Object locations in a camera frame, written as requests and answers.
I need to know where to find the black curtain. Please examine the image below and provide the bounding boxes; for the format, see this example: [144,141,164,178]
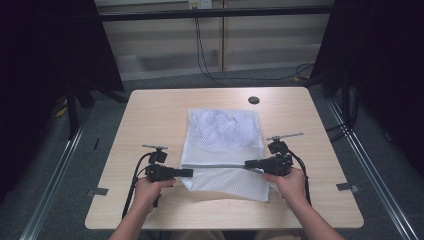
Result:
[309,0,424,176]
[0,0,126,203]

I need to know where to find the white mesh laundry bag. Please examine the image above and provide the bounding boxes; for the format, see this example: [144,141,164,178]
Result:
[179,107,271,203]

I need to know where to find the black wall cables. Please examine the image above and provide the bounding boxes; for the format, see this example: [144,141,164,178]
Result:
[193,16,316,89]

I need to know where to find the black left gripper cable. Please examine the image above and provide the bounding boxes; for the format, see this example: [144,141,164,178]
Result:
[121,151,158,220]

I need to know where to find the black horizontal bar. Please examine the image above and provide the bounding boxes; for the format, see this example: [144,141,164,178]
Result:
[97,5,335,23]

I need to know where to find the person's left hand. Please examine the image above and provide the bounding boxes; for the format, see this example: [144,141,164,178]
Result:
[132,176,177,215]

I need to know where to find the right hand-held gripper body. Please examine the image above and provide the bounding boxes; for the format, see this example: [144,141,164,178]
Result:
[265,132,305,177]

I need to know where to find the black floor cables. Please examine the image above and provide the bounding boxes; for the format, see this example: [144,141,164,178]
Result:
[324,88,361,144]

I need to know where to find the white wall outlet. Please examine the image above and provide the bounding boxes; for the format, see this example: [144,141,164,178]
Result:
[188,0,214,10]

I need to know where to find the black metal stand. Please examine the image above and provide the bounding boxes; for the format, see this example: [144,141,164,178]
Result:
[64,81,130,141]

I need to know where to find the metal floor rail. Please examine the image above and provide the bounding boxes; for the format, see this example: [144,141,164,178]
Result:
[19,114,88,240]
[325,97,419,240]

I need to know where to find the grey tape strip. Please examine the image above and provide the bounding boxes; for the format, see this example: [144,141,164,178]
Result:
[85,187,110,198]
[335,182,361,194]

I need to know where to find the person's right hand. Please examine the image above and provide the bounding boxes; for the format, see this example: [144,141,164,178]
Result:
[262,166,308,206]

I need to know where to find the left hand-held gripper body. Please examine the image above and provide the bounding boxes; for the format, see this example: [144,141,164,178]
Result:
[141,144,176,183]

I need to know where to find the white clothes inside bag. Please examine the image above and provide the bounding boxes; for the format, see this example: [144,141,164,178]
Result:
[193,109,262,148]

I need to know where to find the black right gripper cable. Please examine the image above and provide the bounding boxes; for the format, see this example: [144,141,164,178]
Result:
[287,149,313,206]

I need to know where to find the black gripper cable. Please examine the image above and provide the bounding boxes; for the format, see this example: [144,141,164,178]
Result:
[121,151,158,220]
[287,149,313,206]

